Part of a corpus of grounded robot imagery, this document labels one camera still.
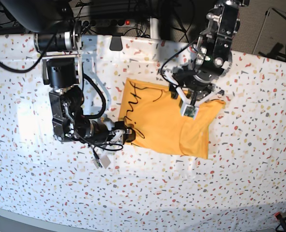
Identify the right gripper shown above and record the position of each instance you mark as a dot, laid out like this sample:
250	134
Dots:
110	138

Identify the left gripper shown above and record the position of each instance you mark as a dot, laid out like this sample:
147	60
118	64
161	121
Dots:
191	89

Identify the yellow T-shirt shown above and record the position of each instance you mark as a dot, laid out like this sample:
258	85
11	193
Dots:
155	117

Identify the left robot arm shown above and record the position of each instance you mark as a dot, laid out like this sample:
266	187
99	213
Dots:
213	56

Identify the black table clamp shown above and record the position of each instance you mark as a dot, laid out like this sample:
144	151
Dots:
116	44

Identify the terrazzo patterned table cloth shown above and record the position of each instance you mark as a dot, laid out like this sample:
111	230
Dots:
239	188

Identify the white power strip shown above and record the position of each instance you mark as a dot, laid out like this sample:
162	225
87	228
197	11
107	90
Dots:
103	23

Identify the red black corner clamp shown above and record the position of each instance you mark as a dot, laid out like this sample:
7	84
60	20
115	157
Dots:
282	223

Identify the white metal post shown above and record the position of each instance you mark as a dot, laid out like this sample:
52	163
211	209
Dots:
154	28

